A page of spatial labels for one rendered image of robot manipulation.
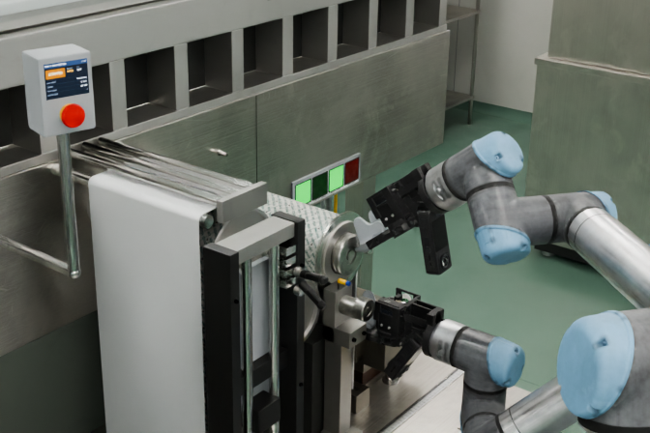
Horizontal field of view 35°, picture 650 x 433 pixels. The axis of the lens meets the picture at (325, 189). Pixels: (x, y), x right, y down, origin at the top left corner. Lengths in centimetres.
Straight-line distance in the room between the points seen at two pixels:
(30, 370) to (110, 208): 35
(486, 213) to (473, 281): 300
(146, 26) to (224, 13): 20
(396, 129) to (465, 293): 202
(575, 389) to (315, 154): 114
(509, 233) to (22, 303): 79
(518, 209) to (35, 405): 89
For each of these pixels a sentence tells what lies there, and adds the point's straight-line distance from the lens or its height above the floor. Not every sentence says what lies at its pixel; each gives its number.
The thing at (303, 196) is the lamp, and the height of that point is 118.
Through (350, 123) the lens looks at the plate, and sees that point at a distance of 235.
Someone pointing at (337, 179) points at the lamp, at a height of 118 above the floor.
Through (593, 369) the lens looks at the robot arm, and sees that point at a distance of 122.
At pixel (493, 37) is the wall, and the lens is 677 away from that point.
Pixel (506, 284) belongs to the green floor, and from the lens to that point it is 456.
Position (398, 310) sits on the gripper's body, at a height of 116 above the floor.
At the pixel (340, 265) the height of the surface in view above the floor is 124.
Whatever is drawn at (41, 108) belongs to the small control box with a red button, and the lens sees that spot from 130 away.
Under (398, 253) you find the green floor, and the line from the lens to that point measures 477.
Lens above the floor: 203
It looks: 22 degrees down
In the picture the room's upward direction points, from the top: 1 degrees clockwise
